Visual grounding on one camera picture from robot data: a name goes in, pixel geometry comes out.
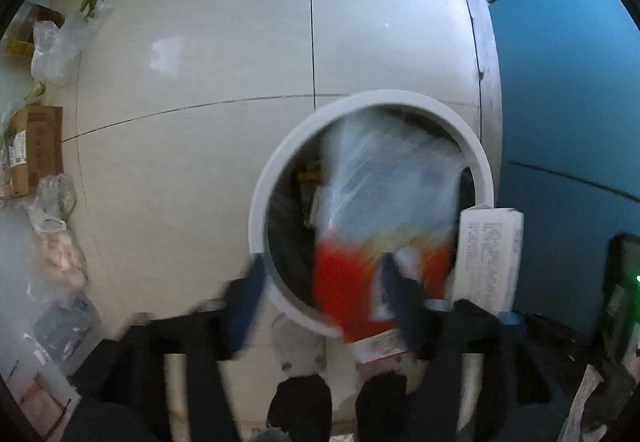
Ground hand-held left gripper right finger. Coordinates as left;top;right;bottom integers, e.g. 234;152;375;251
380;252;571;442

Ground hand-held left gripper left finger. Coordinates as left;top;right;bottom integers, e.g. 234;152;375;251
65;257;271;442

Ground clear bag with red label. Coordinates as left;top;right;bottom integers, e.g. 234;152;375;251
310;109;466;365

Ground long white printed box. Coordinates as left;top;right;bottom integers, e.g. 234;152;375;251
452;206;525;315

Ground white round trash bin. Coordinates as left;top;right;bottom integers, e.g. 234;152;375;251
247;89;497;340

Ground dark grey packet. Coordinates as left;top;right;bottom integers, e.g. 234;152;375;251
31;291;102;364

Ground plastic bag of pale vegetables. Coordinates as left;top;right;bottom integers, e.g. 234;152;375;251
26;173;89;295

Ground blue cabinet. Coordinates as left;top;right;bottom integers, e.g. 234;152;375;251
457;0;640;340

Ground brown cardboard box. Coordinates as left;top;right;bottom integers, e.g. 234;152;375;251
0;104;64;201

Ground white plastic bag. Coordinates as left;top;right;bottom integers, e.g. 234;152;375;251
30;4;114;86

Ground small brown box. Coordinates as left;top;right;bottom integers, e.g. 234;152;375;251
4;4;65;58

